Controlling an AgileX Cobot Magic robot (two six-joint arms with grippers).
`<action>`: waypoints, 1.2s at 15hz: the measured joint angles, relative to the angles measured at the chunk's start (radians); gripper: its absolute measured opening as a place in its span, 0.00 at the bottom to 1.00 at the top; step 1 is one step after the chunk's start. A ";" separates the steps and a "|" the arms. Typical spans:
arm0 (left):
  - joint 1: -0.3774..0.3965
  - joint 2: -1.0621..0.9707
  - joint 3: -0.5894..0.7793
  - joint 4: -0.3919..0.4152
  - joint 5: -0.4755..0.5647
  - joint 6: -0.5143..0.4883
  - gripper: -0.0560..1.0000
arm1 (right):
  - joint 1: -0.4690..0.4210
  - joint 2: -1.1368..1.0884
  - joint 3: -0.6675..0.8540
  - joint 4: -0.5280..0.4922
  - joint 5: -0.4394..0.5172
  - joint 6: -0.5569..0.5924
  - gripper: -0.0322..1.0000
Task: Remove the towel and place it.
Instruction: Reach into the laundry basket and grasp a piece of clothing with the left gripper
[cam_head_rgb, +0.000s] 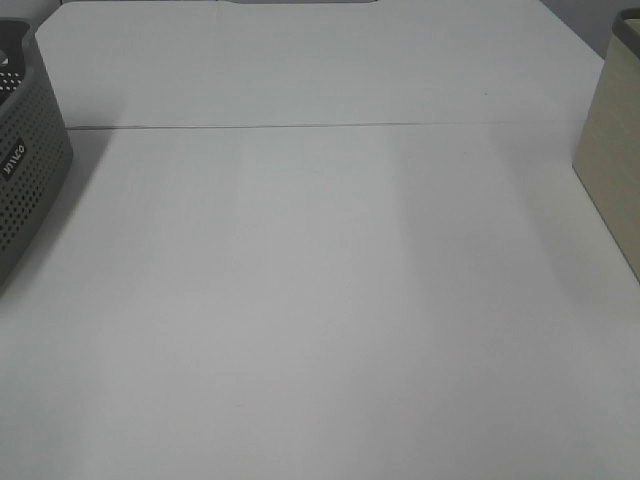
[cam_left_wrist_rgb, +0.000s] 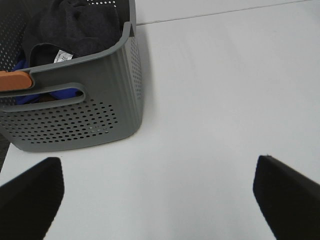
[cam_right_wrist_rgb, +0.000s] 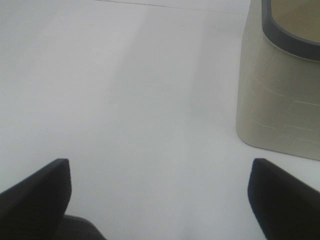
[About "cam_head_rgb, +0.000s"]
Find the grey perforated plastic basket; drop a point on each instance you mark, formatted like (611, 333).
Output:
(36, 151)

